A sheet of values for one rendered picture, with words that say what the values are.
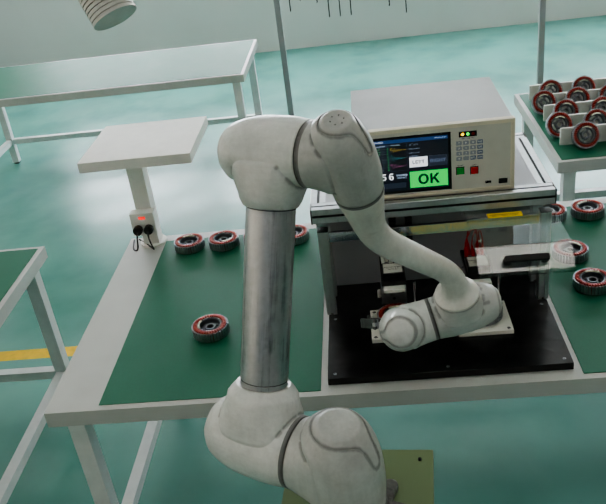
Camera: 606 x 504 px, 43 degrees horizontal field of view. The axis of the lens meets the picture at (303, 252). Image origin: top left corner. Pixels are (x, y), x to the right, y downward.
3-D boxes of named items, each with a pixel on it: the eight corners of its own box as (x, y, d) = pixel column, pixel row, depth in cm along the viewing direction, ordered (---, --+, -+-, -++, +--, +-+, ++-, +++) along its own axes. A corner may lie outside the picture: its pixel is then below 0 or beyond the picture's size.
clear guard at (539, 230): (576, 271, 192) (577, 250, 189) (479, 279, 194) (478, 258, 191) (545, 213, 220) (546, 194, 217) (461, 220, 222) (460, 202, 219)
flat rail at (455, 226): (545, 224, 213) (545, 214, 212) (323, 242, 219) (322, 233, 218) (544, 222, 214) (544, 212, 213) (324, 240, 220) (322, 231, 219)
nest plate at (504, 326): (514, 333, 211) (514, 329, 211) (459, 337, 213) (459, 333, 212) (504, 303, 224) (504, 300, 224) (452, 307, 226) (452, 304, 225)
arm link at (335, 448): (369, 540, 150) (358, 464, 139) (289, 512, 159) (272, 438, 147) (400, 479, 162) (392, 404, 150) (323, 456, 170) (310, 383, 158)
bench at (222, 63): (260, 182, 518) (243, 73, 482) (-35, 209, 538) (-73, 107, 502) (270, 135, 596) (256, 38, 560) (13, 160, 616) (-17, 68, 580)
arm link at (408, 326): (386, 353, 189) (437, 338, 188) (387, 361, 174) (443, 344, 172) (373, 311, 190) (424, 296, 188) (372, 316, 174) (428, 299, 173)
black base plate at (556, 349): (573, 369, 199) (574, 362, 198) (328, 385, 205) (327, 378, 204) (533, 275, 240) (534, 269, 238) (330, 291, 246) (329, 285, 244)
